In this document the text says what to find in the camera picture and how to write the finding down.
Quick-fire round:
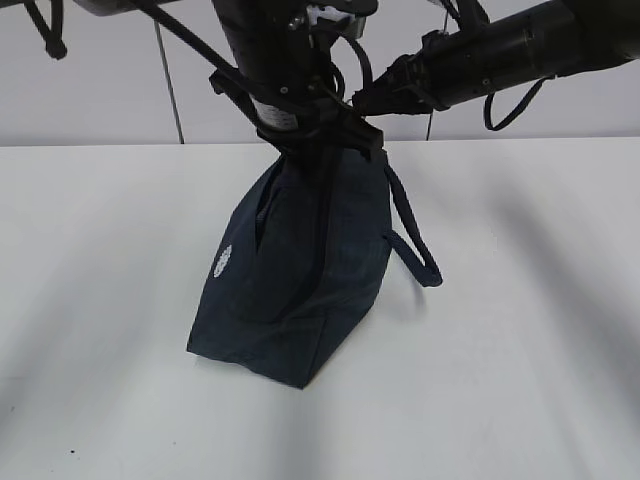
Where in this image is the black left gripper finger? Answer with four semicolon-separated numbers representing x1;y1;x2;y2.
329;112;384;161

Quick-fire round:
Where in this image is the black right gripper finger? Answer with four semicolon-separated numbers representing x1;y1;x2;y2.
352;77;398;116

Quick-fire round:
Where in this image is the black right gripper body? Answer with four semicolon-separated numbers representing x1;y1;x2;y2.
385;30;449;113

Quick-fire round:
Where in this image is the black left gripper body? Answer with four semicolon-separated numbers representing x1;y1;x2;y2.
208;69;351;151

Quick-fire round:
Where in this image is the dark navy fabric lunch bag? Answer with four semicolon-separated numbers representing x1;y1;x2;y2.
186;149;442;389

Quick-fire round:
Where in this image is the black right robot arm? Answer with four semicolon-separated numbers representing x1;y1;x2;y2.
352;1;639;116

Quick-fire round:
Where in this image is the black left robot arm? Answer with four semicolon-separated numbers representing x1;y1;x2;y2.
210;1;383;157

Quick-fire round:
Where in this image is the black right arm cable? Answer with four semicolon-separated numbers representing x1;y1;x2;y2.
483;74;556;132

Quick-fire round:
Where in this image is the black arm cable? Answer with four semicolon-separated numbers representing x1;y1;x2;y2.
19;0;241;71
483;74;556;132

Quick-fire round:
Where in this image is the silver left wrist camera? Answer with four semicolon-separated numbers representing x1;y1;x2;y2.
305;4;366;40

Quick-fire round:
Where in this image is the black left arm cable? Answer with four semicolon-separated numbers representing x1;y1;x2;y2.
19;0;241;71

